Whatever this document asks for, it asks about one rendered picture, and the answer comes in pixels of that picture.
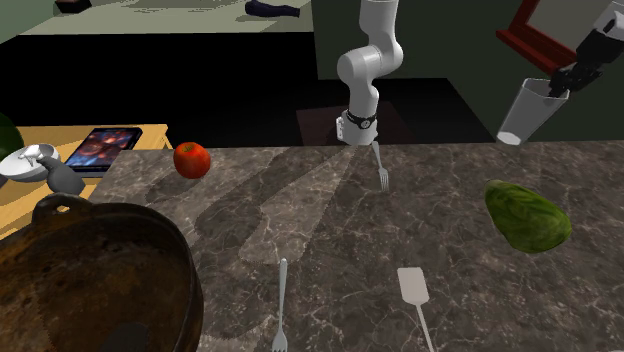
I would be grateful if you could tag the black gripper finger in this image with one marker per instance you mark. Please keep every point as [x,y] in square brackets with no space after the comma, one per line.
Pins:
[585,79]
[557,84]

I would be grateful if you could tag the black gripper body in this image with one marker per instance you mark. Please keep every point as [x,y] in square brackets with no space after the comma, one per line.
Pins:
[597,48]

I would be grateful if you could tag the white tall cup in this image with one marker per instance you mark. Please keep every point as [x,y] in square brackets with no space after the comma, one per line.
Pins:
[526,114]

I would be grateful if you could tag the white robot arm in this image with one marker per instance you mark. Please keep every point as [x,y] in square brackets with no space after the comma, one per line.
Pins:
[363,63]

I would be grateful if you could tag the red framed window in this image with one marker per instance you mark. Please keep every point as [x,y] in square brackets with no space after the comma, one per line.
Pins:
[529,40]

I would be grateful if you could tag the green lettuce head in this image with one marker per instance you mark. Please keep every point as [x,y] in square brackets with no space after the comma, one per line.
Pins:
[526,218]

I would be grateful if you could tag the short silver fork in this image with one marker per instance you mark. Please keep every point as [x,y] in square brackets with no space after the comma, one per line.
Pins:
[380,168]

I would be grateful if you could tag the white spatula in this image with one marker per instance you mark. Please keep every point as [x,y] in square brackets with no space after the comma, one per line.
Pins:
[413,287]

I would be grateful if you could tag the dark blue elongated object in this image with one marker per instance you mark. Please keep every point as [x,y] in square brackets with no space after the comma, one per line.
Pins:
[270,8]

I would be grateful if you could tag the long silver fork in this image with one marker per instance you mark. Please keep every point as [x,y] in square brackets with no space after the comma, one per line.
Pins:
[281,307]

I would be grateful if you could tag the red apple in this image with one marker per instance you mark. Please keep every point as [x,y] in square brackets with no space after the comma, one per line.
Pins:
[192,160]

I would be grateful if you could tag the light wooden table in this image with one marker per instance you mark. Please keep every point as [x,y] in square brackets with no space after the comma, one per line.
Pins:
[152,136]

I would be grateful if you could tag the black tablet with colourful screen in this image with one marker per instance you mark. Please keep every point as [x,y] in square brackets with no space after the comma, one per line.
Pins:
[103,147]

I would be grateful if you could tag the rusty cast iron pot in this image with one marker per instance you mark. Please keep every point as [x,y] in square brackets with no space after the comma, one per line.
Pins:
[83,273]

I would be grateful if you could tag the white bowl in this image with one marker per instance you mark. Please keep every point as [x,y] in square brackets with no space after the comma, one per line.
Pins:
[19,168]

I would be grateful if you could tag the dark green round object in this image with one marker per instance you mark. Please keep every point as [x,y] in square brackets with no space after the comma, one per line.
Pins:
[7,136]

